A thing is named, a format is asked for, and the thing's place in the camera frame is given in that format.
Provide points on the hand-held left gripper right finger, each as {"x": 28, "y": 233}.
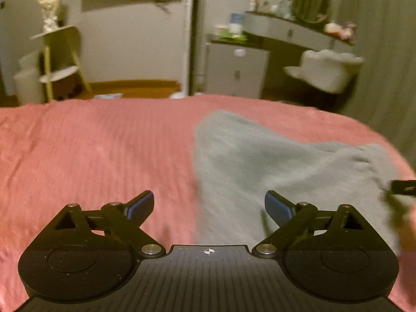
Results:
{"x": 275, "y": 208}

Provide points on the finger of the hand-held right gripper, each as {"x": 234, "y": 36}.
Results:
{"x": 396, "y": 209}
{"x": 404, "y": 188}

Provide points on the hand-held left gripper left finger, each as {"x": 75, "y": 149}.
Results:
{"x": 140, "y": 206}

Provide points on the grey pants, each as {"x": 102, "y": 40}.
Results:
{"x": 260, "y": 169}

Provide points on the pink ribbed bedspread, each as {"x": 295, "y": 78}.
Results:
{"x": 97, "y": 156}

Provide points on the grey curtain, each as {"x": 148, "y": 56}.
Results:
{"x": 380, "y": 55}

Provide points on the white fluffy chair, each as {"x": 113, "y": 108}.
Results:
{"x": 328, "y": 70}

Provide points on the white low cabinet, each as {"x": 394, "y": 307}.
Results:
{"x": 237, "y": 68}

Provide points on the large white cylinder box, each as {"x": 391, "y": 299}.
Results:
{"x": 29, "y": 86}

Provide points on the pink plush toy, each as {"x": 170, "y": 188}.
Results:
{"x": 339, "y": 30}

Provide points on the yellow shelf stand round shelves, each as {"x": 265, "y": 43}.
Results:
{"x": 61, "y": 52}

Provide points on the tall narrow door panel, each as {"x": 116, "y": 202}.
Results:
{"x": 190, "y": 39}

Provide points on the white dressing table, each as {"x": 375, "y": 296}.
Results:
{"x": 292, "y": 32}

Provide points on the green packet pile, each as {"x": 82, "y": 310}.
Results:
{"x": 227, "y": 34}

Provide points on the small white cylinder box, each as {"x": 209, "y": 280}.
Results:
{"x": 30, "y": 61}

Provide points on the blue and white box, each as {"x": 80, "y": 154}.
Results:
{"x": 237, "y": 22}

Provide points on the small figurines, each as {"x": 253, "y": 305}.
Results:
{"x": 258, "y": 4}

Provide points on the round mirror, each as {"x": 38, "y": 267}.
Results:
{"x": 310, "y": 0}

